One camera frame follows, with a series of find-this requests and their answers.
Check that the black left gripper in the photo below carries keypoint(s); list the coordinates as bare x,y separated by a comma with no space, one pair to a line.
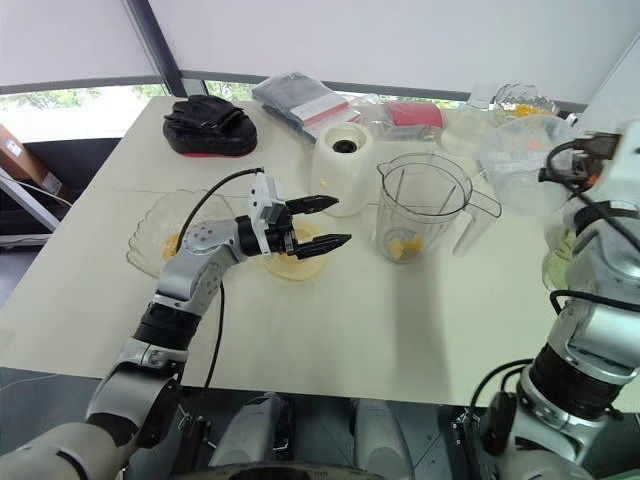
281,235

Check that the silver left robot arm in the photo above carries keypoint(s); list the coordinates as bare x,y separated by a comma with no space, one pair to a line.
195,270

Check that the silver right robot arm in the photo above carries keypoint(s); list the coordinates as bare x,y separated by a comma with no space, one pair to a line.
600,260

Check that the glass bowl with orange contents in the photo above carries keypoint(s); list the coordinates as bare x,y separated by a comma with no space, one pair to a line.
522,107

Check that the cream white blender base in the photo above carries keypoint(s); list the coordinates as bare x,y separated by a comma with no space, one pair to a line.
345,170

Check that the clear plastic blender jug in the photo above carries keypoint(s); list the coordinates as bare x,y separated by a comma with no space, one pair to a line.
425,210

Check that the grey packaged cloth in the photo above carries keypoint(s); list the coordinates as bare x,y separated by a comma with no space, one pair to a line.
295,95

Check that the red item in clear bag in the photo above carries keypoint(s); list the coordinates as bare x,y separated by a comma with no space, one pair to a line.
415,116

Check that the black padded mitt red edge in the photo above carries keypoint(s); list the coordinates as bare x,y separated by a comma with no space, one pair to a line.
210,125

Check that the clear glass conical flask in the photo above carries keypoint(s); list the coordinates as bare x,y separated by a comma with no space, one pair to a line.
460,137

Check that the clear scalloped glass bowl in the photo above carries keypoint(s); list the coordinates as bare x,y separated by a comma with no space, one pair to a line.
150,225

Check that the clear plastic bags pile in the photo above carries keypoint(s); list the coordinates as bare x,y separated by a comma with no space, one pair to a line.
520,165

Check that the grey rounded robot leg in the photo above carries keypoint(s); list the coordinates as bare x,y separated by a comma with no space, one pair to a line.
380,435
255,435

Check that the green cloth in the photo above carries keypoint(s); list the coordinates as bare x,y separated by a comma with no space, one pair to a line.
557,260

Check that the brown cardboard box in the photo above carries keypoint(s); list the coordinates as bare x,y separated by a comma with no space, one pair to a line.
20,160

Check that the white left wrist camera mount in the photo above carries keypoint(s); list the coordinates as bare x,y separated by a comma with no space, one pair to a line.
265,197

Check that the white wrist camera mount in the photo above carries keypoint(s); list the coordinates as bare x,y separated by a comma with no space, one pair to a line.
265,197
629,147

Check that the dark grey window frame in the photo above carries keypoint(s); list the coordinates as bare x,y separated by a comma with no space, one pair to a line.
155,50

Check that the grey metal frame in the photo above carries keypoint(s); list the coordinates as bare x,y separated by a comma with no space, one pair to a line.
30,205

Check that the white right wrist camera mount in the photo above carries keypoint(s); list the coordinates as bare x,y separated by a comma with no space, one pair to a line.
629,147

